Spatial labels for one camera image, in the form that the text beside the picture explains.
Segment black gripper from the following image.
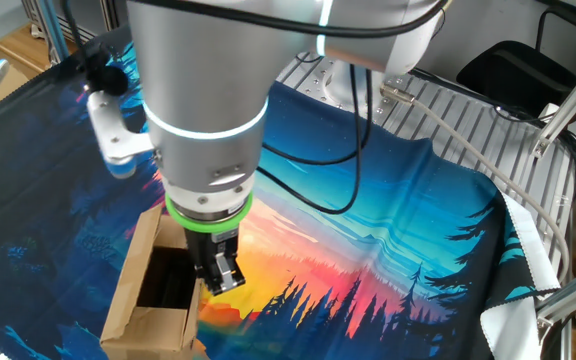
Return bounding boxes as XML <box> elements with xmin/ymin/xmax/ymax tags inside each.
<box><xmin>183</xmin><ymin>224</ymin><xmax>247</xmax><ymax>297</ymax></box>

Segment brown cardboard box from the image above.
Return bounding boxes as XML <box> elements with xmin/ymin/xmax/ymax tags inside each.
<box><xmin>99</xmin><ymin>204</ymin><xmax>204</xmax><ymax>359</ymax></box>

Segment black grey ribbed block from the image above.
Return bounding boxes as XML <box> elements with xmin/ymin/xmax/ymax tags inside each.
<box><xmin>140</xmin><ymin>247</ymin><xmax>197</xmax><ymax>310</ymax></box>

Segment forest sunset print cloth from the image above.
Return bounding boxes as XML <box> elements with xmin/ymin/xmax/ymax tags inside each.
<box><xmin>0</xmin><ymin>29</ymin><xmax>562</xmax><ymax>360</ymax></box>

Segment black office chair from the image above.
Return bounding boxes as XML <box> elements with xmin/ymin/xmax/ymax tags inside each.
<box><xmin>455</xmin><ymin>7</ymin><xmax>576</xmax><ymax>119</ymax></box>

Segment green flange ring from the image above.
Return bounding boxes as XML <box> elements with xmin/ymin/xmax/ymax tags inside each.
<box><xmin>164</xmin><ymin>192</ymin><xmax>255</xmax><ymax>235</ymax></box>

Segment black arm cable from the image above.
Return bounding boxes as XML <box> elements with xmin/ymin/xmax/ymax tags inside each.
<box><xmin>62</xmin><ymin>0</ymin><xmax>449</xmax><ymax>216</ymax></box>

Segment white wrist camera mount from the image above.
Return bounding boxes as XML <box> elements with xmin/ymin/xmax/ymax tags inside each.
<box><xmin>80</xmin><ymin>44</ymin><xmax>157</xmax><ymax>180</ymax></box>

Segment grey cable hose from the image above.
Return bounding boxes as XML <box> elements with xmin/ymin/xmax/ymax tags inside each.
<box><xmin>380</xmin><ymin>82</ymin><xmax>572</xmax><ymax>286</ymax></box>

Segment aluminium frame rails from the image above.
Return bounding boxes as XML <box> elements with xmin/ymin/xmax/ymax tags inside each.
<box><xmin>20</xmin><ymin>0</ymin><xmax>129</xmax><ymax>64</ymax></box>

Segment aluminium frame strut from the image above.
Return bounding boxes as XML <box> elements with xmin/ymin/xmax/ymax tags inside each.
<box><xmin>535</xmin><ymin>257</ymin><xmax>576</xmax><ymax>360</ymax></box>
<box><xmin>532</xmin><ymin>44</ymin><xmax>576</xmax><ymax>159</ymax></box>

